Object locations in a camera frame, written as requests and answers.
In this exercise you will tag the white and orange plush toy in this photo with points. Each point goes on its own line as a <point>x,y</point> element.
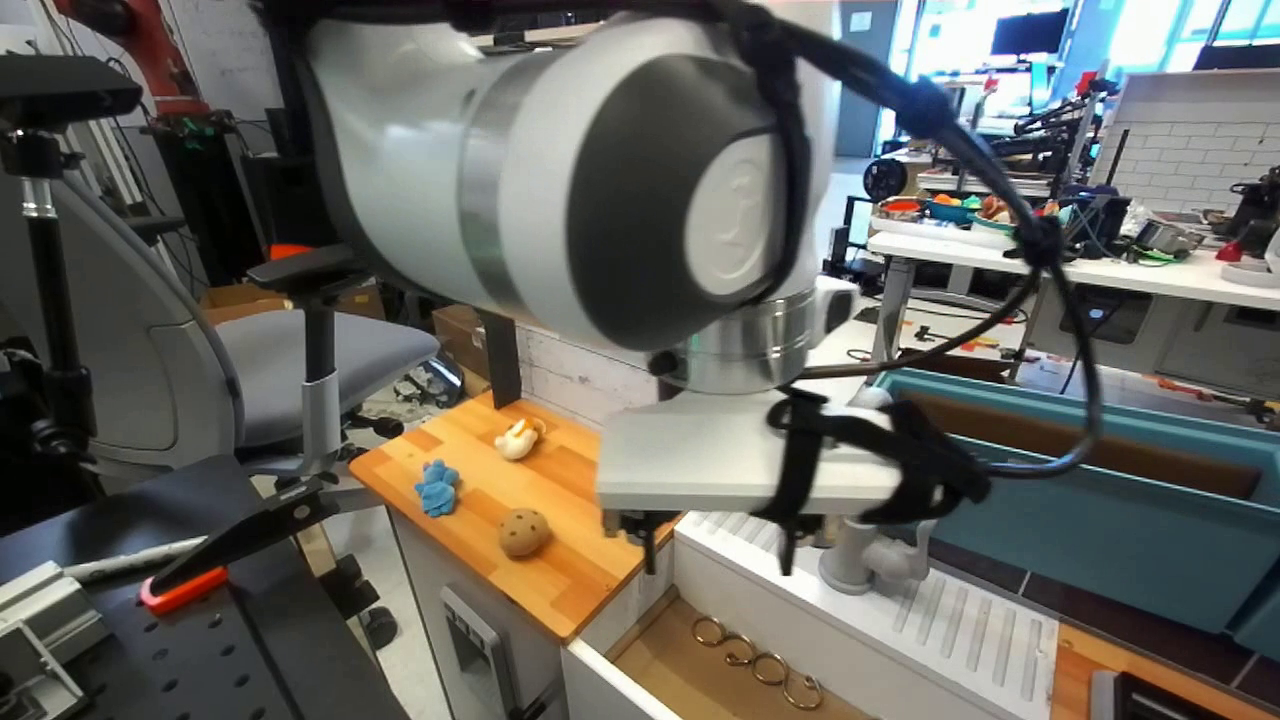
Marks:
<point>517,443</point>

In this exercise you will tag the large blue plastic bin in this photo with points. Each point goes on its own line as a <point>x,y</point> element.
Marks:
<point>1133,521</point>

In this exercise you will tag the brown cookie plush toy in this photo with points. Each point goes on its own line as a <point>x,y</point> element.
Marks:
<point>524,534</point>

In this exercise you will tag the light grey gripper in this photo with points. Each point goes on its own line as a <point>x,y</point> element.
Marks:
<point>695,463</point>

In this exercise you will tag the black tripod stand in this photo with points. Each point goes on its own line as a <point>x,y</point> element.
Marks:
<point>55,266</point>

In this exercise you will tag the wooden kitchen counter top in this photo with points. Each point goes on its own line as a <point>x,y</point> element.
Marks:
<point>584,534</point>

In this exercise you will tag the grey toy stove top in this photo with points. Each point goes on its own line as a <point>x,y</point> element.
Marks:
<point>1143,702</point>

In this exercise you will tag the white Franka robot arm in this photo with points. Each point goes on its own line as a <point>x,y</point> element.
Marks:
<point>532,172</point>

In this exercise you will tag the brown cardboard sink liner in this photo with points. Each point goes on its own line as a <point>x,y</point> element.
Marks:
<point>695,681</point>

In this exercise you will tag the grey office chair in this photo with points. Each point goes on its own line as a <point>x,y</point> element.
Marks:
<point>304,360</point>

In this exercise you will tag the grey curved toy faucet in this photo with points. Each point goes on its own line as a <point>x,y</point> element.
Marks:
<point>854,561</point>

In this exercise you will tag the wooden stove base board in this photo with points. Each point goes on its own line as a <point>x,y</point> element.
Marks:
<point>1082,674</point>

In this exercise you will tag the white cluttered work table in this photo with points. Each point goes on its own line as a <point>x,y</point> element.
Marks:
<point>1144,275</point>

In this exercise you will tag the white perforated panel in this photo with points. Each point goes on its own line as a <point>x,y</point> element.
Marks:
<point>1193,141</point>

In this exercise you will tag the black perforated bench top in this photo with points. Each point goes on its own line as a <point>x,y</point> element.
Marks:
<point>175,654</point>

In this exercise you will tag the blue plush toy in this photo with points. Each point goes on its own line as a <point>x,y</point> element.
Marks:
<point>436,491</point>

